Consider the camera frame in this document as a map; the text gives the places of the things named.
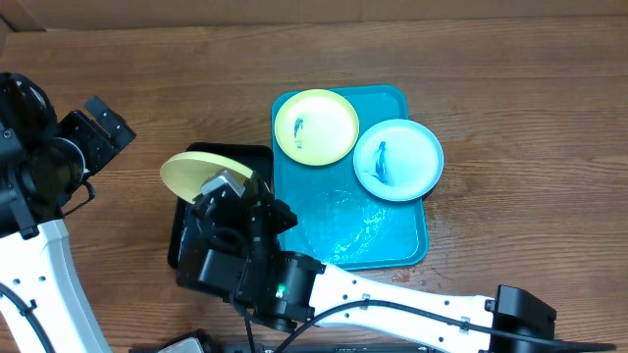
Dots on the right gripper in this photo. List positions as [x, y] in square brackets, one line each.
[276, 207]

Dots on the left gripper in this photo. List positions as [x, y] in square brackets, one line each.
[78, 126]

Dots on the yellow-rimmed plate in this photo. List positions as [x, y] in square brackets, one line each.
[316, 127]
[184, 173]

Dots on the light blue plate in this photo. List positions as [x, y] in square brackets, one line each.
[398, 160]

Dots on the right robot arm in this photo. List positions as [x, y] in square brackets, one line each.
[237, 257]

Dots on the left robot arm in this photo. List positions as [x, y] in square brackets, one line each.
[44, 161]

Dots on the black plastic tray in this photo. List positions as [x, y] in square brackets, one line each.
[258, 158]

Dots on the teal plastic tray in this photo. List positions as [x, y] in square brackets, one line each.
[339, 221]

